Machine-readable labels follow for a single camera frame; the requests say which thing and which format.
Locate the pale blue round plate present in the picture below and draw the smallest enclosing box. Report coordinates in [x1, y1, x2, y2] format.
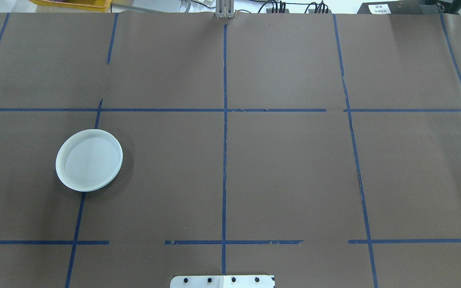
[56, 129, 123, 192]

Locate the yellow plastic basket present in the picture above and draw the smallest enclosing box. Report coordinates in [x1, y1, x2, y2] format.
[28, 0, 113, 12]

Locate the black box with label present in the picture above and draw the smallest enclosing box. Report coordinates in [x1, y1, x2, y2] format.
[357, 2, 444, 15]

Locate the aluminium frame post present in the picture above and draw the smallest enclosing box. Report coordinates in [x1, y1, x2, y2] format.
[214, 0, 235, 19]

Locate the white pedestal column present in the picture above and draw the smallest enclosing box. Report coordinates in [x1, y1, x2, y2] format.
[170, 275, 275, 288]

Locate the black cable plug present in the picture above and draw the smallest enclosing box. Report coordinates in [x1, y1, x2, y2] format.
[266, 2, 288, 15]
[308, 2, 330, 15]

